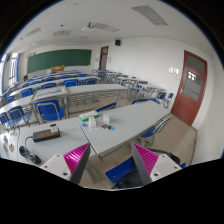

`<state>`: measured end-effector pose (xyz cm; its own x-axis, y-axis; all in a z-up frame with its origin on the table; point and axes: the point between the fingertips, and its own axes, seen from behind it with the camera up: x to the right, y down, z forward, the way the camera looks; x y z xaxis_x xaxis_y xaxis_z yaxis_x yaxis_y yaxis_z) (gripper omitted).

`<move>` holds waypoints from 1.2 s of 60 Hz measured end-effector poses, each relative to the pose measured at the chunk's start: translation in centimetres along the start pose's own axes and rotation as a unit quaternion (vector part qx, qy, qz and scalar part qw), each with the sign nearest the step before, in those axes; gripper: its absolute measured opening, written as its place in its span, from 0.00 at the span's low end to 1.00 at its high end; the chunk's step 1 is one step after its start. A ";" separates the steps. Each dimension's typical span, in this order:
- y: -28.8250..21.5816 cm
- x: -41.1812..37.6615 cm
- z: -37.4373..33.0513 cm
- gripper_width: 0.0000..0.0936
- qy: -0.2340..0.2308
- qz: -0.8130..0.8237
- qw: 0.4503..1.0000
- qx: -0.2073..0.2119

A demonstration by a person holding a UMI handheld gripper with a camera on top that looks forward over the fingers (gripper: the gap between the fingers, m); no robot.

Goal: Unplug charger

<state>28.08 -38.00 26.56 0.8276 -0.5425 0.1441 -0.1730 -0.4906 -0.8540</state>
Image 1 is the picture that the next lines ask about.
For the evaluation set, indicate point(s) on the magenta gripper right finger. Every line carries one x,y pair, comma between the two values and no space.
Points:
145,161

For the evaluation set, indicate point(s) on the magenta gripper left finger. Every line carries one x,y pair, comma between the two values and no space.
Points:
76,161

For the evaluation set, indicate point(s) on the white charger plug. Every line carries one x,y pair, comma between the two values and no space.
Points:
53,128

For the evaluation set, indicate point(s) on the blue chair near gripper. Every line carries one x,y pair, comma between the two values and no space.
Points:
125,175

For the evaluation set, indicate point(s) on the blue chair under desk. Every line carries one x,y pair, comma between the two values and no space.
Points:
148,138

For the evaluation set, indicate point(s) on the black power strip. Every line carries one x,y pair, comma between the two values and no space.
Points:
45,135

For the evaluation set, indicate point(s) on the small white box left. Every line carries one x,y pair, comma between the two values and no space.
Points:
92,122

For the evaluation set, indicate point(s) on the small white box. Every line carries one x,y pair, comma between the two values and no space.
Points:
92,122
106,119

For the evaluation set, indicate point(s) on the grey desk left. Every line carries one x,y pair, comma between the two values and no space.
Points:
49,154

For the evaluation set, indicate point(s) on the grey desk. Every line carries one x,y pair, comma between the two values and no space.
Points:
129,121
49,154

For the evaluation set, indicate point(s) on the grey desk right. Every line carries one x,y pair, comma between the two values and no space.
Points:
129,121

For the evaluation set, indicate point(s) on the small blue object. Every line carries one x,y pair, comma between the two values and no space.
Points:
111,127

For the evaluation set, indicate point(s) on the white green flat box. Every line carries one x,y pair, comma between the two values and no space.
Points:
87,115

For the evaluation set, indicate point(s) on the small white box right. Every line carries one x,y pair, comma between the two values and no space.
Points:
106,119

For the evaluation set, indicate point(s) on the blue chair second row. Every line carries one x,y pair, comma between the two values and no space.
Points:
49,110

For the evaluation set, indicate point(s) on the grey desk second row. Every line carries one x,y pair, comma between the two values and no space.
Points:
79,92

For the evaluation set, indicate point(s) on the red brown door near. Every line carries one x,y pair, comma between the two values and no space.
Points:
191,89

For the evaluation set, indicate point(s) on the red brown door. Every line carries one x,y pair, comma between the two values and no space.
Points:
103,57
191,89

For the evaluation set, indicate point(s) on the wooden lectern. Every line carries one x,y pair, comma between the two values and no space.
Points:
57,68

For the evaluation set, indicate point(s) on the green chalkboard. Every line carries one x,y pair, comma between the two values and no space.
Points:
66,57

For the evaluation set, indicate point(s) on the red brown door far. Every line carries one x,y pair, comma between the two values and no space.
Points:
103,57

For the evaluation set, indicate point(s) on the black wall speaker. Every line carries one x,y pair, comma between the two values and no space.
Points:
117,42

